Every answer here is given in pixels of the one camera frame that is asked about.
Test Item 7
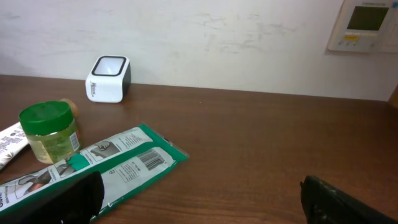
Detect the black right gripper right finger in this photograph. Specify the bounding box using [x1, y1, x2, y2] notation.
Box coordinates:
[300, 175, 397, 224]

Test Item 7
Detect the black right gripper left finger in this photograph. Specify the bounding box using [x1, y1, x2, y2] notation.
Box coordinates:
[1, 171, 104, 223]

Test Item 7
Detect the green wipes packet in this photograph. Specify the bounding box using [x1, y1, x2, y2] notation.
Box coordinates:
[1, 124, 188, 223]

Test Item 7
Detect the green lid jar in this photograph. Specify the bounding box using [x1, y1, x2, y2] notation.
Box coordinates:
[19, 100, 82, 164]

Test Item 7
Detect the white cream tube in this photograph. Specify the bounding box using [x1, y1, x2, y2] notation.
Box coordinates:
[0, 98, 80, 170]

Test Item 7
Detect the white barcode scanner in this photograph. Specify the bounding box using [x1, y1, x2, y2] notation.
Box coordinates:
[85, 55, 131, 103]

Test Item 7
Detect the white wall thermostat panel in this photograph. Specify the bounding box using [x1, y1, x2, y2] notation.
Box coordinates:
[327, 0, 397, 53]

